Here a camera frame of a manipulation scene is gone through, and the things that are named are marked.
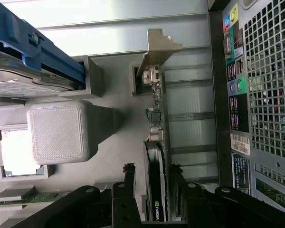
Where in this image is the barcode label sticker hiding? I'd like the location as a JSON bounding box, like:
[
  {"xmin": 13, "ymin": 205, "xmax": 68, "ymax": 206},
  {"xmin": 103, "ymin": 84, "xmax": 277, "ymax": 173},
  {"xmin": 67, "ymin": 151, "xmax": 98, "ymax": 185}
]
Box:
[{"xmin": 230, "ymin": 132, "xmax": 252, "ymax": 155}]

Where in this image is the green RAM stick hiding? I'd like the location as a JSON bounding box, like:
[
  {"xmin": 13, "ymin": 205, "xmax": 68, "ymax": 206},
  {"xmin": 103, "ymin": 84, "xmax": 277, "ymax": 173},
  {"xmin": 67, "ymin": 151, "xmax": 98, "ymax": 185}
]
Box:
[{"xmin": 0, "ymin": 186, "xmax": 71, "ymax": 209}]

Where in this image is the grey 3D-printed parts rack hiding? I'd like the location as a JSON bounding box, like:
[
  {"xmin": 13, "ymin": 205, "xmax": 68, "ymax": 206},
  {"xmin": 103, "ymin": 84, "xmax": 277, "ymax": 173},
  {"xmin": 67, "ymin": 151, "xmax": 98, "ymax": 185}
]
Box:
[{"xmin": 0, "ymin": 54, "xmax": 168, "ymax": 228}]

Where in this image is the Nvidia graphics card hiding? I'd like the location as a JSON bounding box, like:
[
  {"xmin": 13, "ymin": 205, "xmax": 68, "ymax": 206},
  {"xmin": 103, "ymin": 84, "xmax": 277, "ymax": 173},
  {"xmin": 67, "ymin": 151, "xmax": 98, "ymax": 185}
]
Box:
[{"xmin": 135, "ymin": 28, "xmax": 183, "ymax": 224}]

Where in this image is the CPU chip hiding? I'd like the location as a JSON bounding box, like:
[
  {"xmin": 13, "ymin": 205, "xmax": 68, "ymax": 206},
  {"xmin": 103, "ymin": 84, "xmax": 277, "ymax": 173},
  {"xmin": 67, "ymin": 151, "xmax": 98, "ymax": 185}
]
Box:
[{"xmin": 1, "ymin": 129, "xmax": 42, "ymax": 177}]

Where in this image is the grey PC case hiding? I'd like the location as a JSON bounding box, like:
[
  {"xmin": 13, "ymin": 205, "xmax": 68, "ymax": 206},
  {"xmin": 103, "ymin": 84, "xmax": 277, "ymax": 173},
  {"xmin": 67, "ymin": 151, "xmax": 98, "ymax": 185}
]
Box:
[{"xmin": 208, "ymin": 0, "xmax": 285, "ymax": 214}]

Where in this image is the silver hard disk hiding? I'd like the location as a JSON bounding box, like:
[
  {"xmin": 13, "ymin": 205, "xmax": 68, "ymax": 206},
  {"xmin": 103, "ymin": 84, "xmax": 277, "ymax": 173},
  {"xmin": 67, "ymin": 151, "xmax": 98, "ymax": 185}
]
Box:
[{"xmin": 0, "ymin": 48, "xmax": 80, "ymax": 98}]

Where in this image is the blue disk carrier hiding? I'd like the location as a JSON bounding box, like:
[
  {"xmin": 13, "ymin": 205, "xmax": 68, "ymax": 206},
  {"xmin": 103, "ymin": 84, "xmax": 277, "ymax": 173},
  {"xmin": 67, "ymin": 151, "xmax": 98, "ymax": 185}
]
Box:
[{"xmin": 0, "ymin": 0, "xmax": 86, "ymax": 91}]

